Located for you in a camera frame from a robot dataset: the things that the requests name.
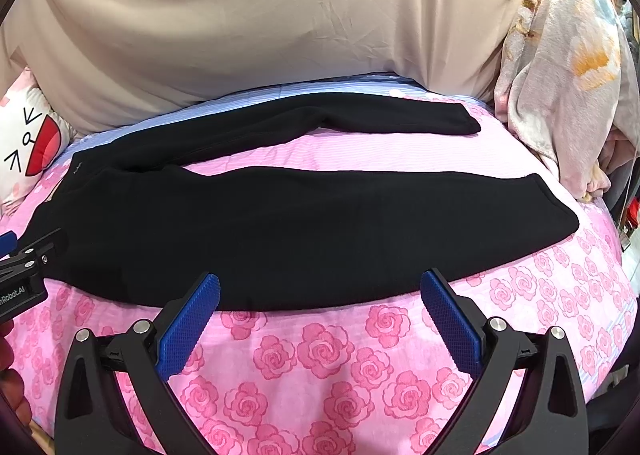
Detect white cat face pillow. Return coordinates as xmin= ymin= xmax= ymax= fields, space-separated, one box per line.
xmin=0 ymin=68 xmax=76 ymax=215

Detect beige curtain cloth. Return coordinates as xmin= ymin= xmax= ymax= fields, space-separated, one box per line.
xmin=1 ymin=0 xmax=521 ymax=133

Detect floral pastel blanket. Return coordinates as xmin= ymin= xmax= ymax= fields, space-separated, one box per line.
xmin=495 ymin=0 xmax=639 ymax=201

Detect pink rose-print bed sheet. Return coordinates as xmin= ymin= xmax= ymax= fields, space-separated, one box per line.
xmin=1 ymin=78 xmax=638 ymax=454

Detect black pants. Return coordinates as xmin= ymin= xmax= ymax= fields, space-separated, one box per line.
xmin=20 ymin=93 xmax=579 ymax=311

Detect person's left hand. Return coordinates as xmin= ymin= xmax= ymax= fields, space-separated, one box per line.
xmin=0 ymin=321 xmax=32 ymax=427

